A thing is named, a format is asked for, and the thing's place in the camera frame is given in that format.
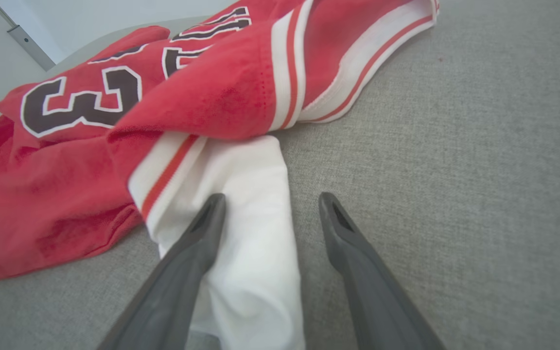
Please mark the grey metal wall trim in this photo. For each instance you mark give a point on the grey metal wall trim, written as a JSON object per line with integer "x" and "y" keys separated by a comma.
{"x": 29, "y": 43}

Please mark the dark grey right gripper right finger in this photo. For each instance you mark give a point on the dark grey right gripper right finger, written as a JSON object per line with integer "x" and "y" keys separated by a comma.
{"x": 372, "y": 291}

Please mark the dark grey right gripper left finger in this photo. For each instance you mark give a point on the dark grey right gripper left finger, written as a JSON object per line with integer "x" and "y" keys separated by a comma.
{"x": 178, "y": 282}

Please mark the red jersey with white sleeve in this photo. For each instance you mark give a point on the red jersey with white sleeve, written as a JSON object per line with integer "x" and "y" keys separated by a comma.
{"x": 66, "y": 184}

